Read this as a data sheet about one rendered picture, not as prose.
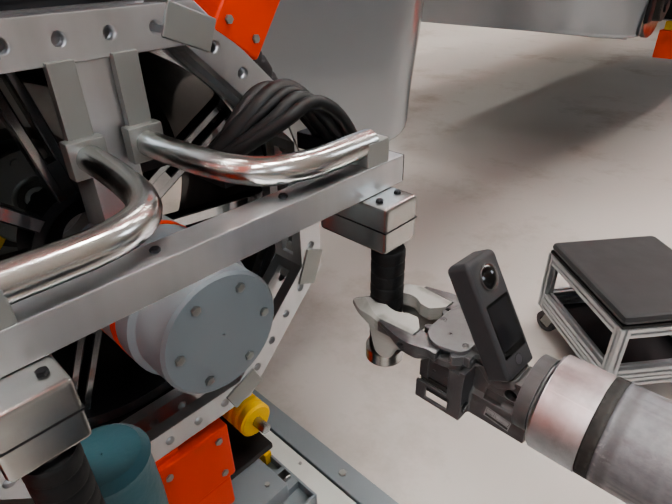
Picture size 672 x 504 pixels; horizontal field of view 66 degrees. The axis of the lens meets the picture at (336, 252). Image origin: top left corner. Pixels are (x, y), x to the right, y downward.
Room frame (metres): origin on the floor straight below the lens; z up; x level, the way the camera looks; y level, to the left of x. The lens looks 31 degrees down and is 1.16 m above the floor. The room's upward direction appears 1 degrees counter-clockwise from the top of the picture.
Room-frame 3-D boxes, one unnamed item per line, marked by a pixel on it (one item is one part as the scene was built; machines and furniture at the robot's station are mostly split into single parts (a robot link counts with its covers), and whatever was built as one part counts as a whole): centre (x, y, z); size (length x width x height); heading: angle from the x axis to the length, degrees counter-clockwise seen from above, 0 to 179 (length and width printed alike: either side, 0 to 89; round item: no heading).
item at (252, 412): (0.66, 0.22, 0.51); 0.29 x 0.06 x 0.06; 46
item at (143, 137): (0.49, 0.08, 1.03); 0.19 x 0.18 x 0.11; 46
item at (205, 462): (0.53, 0.26, 0.48); 0.16 x 0.12 x 0.17; 46
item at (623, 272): (1.23, -0.89, 0.17); 0.43 x 0.36 x 0.34; 6
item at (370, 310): (0.43, -0.05, 0.80); 0.09 x 0.03 x 0.06; 54
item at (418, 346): (0.40, -0.08, 0.83); 0.09 x 0.05 x 0.02; 54
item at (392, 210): (0.48, -0.03, 0.93); 0.09 x 0.05 x 0.05; 46
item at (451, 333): (0.37, -0.14, 0.80); 0.12 x 0.08 x 0.09; 46
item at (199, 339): (0.45, 0.18, 0.85); 0.21 x 0.14 x 0.14; 46
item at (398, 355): (0.46, -0.05, 0.83); 0.04 x 0.04 x 0.16
